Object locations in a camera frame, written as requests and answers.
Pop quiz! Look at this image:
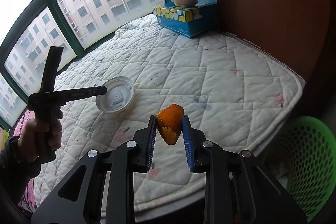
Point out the blue yellow tissue box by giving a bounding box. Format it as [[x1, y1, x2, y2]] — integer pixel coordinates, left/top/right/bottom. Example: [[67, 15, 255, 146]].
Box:
[[153, 0, 217, 38]]

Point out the green plastic mesh basket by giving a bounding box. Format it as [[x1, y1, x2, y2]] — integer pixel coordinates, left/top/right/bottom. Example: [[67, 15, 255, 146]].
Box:
[[285, 117, 335, 221]]

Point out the green window frame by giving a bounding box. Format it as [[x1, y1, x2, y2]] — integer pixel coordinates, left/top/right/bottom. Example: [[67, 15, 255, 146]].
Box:
[[1, 0, 167, 130]]

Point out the orange peel piece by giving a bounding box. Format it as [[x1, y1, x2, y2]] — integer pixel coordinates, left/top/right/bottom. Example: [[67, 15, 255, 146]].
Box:
[[155, 104, 185, 145]]

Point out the brown wooden headboard panel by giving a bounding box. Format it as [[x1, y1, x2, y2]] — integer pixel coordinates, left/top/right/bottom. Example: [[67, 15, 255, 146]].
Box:
[[218, 0, 330, 80]]

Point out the person left hand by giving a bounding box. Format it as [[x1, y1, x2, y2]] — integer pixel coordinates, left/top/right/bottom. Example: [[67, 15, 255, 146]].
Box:
[[18, 110, 63, 162]]

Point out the white quilted mattress pad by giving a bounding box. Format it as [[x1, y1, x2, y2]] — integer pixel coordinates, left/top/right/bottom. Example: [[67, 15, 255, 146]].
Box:
[[34, 15, 305, 204]]

